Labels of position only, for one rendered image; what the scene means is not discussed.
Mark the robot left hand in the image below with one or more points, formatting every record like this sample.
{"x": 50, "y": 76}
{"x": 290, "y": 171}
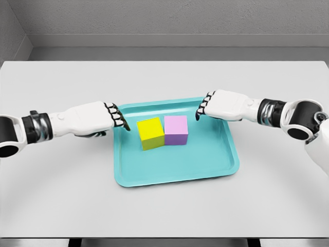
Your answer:
{"x": 93, "y": 117}

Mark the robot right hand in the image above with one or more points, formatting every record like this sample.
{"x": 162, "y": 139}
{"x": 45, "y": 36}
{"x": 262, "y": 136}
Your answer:
{"x": 222, "y": 104}

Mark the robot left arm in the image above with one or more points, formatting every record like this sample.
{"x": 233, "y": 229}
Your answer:
{"x": 33, "y": 128}

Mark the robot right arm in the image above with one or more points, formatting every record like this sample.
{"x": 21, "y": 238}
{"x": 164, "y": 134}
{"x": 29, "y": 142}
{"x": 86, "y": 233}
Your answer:
{"x": 288, "y": 123}

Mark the pink cube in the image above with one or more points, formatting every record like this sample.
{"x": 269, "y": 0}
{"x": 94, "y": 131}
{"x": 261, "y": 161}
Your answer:
{"x": 176, "y": 130}

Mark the yellow cube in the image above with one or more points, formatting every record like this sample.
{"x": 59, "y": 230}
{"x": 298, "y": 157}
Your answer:
{"x": 150, "y": 132}

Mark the teal tray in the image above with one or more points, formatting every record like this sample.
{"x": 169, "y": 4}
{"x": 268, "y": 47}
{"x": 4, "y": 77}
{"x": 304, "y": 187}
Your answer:
{"x": 177, "y": 164}

